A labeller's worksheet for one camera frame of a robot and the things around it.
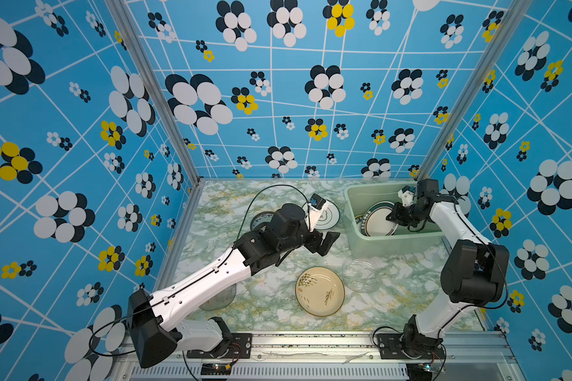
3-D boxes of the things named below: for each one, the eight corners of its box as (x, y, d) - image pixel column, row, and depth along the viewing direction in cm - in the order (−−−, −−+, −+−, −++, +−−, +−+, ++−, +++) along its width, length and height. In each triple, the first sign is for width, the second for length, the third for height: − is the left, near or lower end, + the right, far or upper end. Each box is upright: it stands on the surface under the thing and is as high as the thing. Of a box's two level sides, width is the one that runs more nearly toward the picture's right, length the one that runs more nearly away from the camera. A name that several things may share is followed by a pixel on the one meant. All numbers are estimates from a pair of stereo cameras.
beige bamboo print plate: (295, 317, 81) (295, 315, 79) (295, 270, 92) (295, 267, 90) (346, 317, 81) (348, 314, 79) (340, 270, 92) (341, 267, 90)
